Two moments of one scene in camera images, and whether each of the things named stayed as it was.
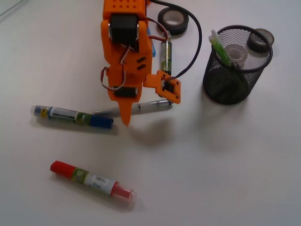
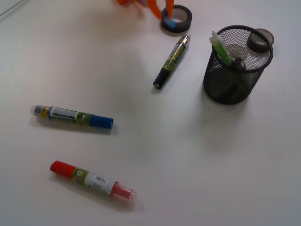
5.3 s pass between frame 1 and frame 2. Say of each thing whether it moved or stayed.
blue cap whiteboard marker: stayed
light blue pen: moved
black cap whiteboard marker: moved
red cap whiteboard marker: stayed
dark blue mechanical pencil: moved
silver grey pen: moved
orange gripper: moved
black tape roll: stayed
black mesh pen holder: stayed
